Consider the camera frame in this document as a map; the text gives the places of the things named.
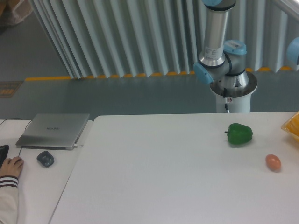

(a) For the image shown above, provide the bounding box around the brown egg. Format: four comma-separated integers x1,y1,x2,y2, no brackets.
265,154,281,171

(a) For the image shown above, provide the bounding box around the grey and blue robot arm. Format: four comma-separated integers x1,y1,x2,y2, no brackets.
193,0,299,84

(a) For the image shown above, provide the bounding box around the person's hand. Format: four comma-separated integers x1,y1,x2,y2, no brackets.
0,157,24,179

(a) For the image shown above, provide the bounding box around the dark grey small device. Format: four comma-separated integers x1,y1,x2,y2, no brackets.
36,151,55,168

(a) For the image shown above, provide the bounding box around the white striped sleeve forearm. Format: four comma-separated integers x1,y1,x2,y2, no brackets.
0,175,19,224

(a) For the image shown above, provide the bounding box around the yellow plastic tray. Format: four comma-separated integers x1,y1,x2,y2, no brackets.
281,113,299,141

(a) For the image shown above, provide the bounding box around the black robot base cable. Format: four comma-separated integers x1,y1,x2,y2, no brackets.
223,88,231,114

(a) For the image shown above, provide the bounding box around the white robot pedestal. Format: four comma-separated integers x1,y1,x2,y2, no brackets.
210,71,257,113

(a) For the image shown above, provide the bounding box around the silver closed laptop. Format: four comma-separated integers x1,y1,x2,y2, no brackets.
16,113,90,150

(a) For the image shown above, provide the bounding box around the white corrugated folding partition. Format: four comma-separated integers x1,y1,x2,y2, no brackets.
31,0,299,78

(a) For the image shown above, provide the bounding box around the green bell pepper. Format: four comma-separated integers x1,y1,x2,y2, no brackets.
226,123,253,145

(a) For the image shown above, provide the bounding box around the black keyboard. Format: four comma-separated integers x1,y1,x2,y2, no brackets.
0,145,9,167

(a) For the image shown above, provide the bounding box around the black mouse cable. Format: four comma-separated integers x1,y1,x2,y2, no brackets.
0,118,33,159

